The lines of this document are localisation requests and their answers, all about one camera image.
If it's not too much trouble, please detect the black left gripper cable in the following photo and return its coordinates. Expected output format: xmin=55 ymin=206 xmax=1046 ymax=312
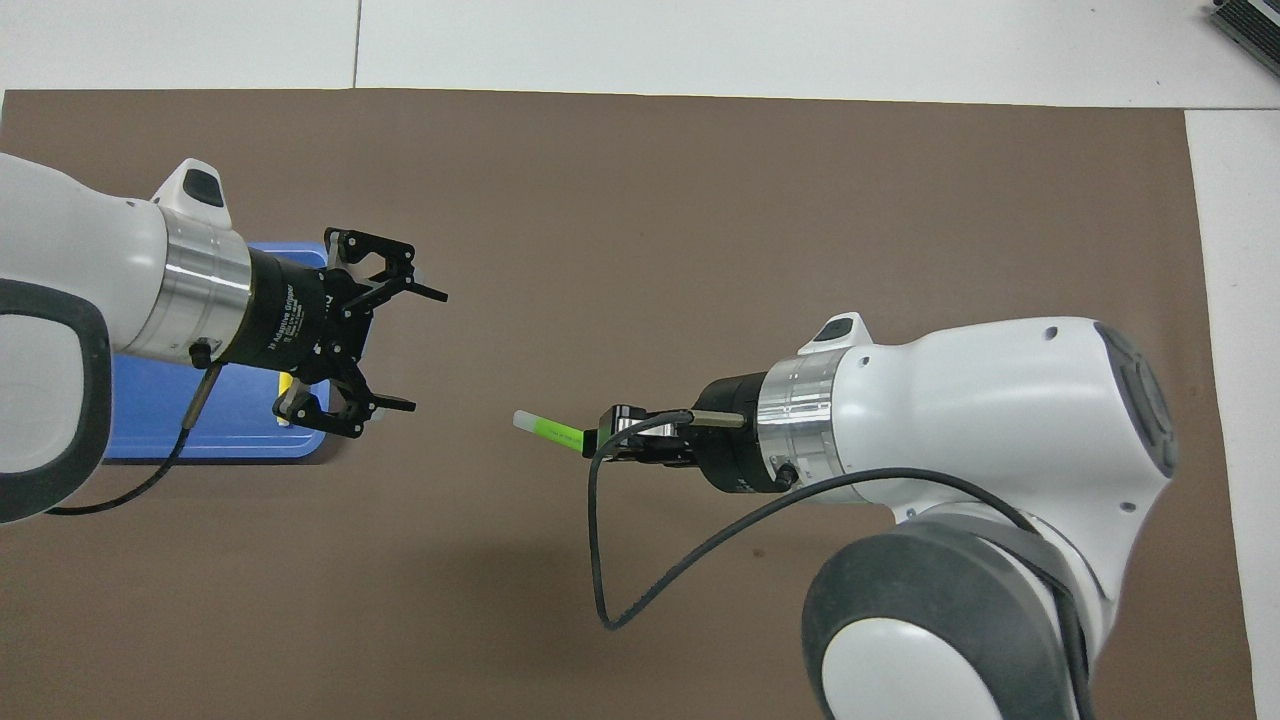
xmin=45 ymin=338 xmax=227 ymax=517

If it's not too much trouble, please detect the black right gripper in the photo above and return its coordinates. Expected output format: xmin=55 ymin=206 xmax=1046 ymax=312
xmin=597 ymin=372 xmax=801 ymax=496

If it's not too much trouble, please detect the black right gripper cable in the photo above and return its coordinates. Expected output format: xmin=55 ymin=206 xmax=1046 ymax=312
xmin=588 ymin=407 xmax=1096 ymax=720

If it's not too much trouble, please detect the blue plastic tray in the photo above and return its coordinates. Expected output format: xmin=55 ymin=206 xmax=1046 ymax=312
xmin=103 ymin=240 xmax=333 ymax=461

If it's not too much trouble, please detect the brown table mat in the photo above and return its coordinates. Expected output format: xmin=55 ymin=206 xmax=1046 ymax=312
xmin=0 ymin=88 xmax=1259 ymax=720

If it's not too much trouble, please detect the grey ribbed device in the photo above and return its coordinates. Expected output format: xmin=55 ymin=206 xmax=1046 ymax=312
xmin=1208 ymin=0 xmax=1280 ymax=51

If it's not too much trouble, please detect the green highlighter pen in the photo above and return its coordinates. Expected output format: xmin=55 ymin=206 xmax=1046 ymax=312
xmin=512 ymin=408 xmax=601 ymax=456

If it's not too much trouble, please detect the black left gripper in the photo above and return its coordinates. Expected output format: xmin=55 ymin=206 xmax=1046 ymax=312
xmin=215 ymin=228 xmax=449 ymax=439

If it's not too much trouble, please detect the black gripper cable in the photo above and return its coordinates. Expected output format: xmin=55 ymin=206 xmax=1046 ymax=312
xmin=588 ymin=407 xmax=1096 ymax=720
xmin=45 ymin=338 xmax=227 ymax=517

